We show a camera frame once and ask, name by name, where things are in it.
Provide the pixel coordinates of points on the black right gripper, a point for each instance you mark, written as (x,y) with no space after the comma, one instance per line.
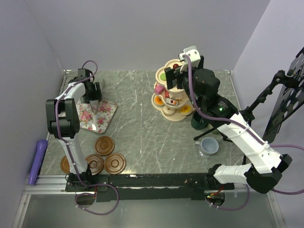
(172,74)

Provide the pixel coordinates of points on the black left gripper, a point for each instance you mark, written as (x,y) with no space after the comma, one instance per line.
(97,95)

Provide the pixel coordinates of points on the white toy cake slice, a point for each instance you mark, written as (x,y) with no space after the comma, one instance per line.
(171,101)

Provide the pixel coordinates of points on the dark green teacup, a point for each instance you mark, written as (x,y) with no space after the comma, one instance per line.
(198,122)

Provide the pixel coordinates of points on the green sandwich cookie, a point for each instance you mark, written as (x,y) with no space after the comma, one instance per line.
(163,77)

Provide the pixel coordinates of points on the cream toy donut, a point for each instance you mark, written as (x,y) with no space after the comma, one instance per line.
(168,111)

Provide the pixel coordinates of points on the pink toy cake slice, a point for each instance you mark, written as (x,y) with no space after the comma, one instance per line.
(159,89)

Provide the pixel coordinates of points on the orange toy tart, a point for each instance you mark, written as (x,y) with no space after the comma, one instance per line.
(158,101)

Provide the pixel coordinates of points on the brown wooden coaster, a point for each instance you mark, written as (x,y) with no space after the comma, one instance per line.
(95,163)
(64,165)
(115,163)
(104,145)

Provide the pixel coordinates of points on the light blue mug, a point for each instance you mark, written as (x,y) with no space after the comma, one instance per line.
(207,146)

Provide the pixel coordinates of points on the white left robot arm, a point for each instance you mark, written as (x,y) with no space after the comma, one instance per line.
(64,124)

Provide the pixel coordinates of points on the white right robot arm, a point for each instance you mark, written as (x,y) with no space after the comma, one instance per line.
(262,173)

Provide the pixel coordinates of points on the floral serving tray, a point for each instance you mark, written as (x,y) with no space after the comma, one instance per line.
(96,122)

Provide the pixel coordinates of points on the yellow toy tart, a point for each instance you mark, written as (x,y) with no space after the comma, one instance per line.
(186,110)

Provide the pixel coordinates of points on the cream three-tier cake stand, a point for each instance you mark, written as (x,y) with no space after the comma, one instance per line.
(174,93)

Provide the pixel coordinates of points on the black tripod stand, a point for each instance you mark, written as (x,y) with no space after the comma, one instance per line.
(246,113)

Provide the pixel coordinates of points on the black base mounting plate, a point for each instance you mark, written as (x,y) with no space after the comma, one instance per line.
(192,186)

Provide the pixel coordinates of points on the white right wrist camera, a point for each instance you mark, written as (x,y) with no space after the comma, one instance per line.
(189,55)

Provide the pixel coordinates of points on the purple handle tool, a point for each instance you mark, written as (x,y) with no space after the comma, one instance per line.
(40,152)

